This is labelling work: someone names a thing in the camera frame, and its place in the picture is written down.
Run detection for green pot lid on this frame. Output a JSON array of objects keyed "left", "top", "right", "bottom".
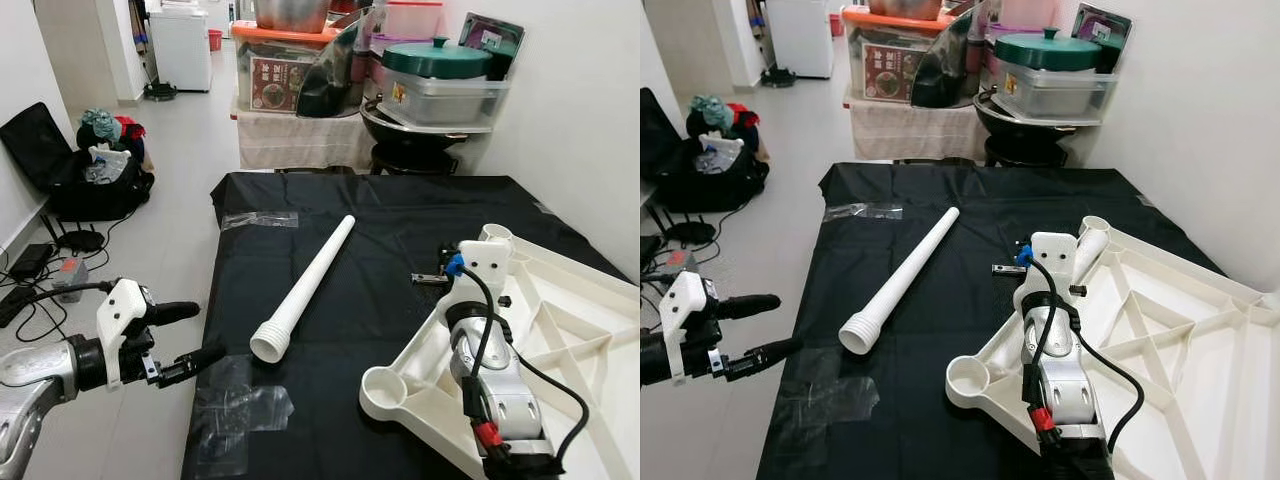
[
  {"left": 992, "top": 28, "right": 1104, "bottom": 72},
  {"left": 381, "top": 37, "right": 494, "bottom": 79}
]

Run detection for grey charger with red label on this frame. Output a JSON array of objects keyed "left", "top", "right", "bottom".
[
  {"left": 52, "top": 257, "right": 90, "bottom": 304},
  {"left": 655, "top": 250, "right": 702, "bottom": 283}
]

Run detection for white appliance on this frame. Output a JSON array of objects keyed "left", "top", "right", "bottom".
[
  {"left": 767, "top": 0, "right": 834, "bottom": 80},
  {"left": 148, "top": 5, "right": 214, "bottom": 93}
]

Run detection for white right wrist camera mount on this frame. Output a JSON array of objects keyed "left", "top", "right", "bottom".
[
  {"left": 440, "top": 240, "right": 514, "bottom": 313},
  {"left": 1013, "top": 231, "right": 1080, "bottom": 308}
]

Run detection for white plastic bag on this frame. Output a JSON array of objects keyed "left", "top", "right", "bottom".
[
  {"left": 85, "top": 147, "right": 133, "bottom": 187},
  {"left": 694, "top": 135, "right": 747, "bottom": 177}
]

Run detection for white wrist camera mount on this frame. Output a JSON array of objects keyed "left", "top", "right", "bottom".
[
  {"left": 660, "top": 270, "right": 714, "bottom": 387},
  {"left": 1013, "top": 231, "right": 1080, "bottom": 308},
  {"left": 97, "top": 278, "right": 153, "bottom": 391},
  {"left": 440, "top": 240, "right": 514, "bottom": 313}
]

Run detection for brown basin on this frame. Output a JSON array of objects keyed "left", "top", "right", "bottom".
[
  {"left": 252, "top": 0, "right": 332, "bottom": 33},
  {"left": 867, "top": 0, "right": 942, "bottom": 21}
]

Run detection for black power strip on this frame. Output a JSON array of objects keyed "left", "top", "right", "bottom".
[{"left": 0, "top": 285, "right": 37, "bottom": 327}]

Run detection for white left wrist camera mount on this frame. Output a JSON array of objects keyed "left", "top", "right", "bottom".
[
  {"left": 97, "top": 278, "right": 153, "bottom": 391},
  {"left": 660, "top": 270, "right": 714, "bottom": 387}
]

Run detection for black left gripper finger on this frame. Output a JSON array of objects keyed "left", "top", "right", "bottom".
[
  {"left": 156, "top": 340, "right": 229, "bottom": 389},
  {"left": 716, "top": 293, "right": 782, "bottom": 321},
  {"left": 726, "top": 337, "right": 804, "bottom": 383},
  {"left": 150, "top": 300, "right": 201, "bottom": 326}
]

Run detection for white plastic table top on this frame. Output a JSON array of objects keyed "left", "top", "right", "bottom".
[
  {"left": 358, "top": 224, "right": 641, "bottom": 480},
  {"left": 944, "top": 215, "right": 1280, "bottom": 480}
]

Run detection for grey floor cable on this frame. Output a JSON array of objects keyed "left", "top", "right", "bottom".
[
  {"left": 0, "top": 225, "right": 111, "bottom": 331},
  {"left": 640, "top": 215, "right": 701, "bottom": 301}
]

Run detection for black power adapter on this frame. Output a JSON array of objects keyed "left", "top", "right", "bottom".
[{"left": 8, "top": 243, "right": 54, "bottom": 282}]

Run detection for teal plush toy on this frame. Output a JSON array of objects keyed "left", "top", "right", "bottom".
[
  {"left": 80, "top": 108, "right": 120, "bottom": 141},
  {"left": 690, "top": 95, "right": 734, "bottom": 132}
]

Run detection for beige cloth covered table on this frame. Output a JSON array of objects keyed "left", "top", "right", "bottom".
[
  {"left": 236, "top": 108, "right": 378, "bottom": 172},
  {"left": 847, "top": 97, "right": 992, "bottom": 164}
]

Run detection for clear storage box orange lid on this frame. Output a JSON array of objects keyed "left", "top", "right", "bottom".
[
  {"left": 842, "top": 7, "right": 953, "bottom": 104},
  {"left": 230, "top": 20, "right": 343, "bottom": 114}
]

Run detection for clear container red lid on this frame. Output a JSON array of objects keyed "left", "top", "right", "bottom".
[
  {"left": 384, "top": 0, "right": 445, "bottom": 41},
  {"left": 999, "top": 0, "right": 1057, "bottom": 31}
]

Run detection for dark printed packet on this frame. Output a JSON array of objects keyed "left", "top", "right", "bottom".
[
  {"left": 459, "top": 12, "right": 527, "bottom": 57},
  {"left": 1071, "top": 3, "right": 1134, "bottom": 47}
]

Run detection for flat clear plastic strip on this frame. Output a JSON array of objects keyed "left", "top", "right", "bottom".
[
  {"left": 220, "top": 211, "right": 301, "bottom": 232},
  {"left": 823, "top": 202, "right": 905, "bottom": 222}
]

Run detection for crumpled clear plastic bag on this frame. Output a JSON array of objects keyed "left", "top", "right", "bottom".
[
  {"left": 193, "top": 353, "right": 296, "bottom": 476},
  {"left": 773, "top": 348, "right": 883, "bottom": 443}
]

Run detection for white shelf board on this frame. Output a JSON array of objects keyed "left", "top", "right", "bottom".
[
  {"left": 985, "top": 110, "right": 1106, "bottom": 128},
  {"left": 375, "top": 117, "right": 497, "bottom": 135}
]

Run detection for black cloth cover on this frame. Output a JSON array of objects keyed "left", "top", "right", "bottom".
[
  {"left": 180, "top": 172, "right": 641, "bottom": 480},
  {"left": 755, "top": 163, "right": 1280, "bottom": 480}
]

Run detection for clear plastic storage box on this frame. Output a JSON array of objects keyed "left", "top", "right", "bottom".
[
  {"left": 989, "top": 62, "right": 1120, "bottom": 120},
  {"left": 379, "top": 72, "right": 510, "bottom": 127}
]

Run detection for black wok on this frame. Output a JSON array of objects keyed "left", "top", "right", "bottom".
[
  {"left": 974, "top": 90, "right": 1083, "bottom": 168},
  {"left": 359, "top": 98, "right": 473, "bottom": 173}
]

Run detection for open black suitcase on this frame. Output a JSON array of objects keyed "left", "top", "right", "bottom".
[
  {"left": 0, "top": 102, "right": 157, "bottom": 223},
  {"left": 640, "top": 88, "right": 772, "bottom": 214}
]

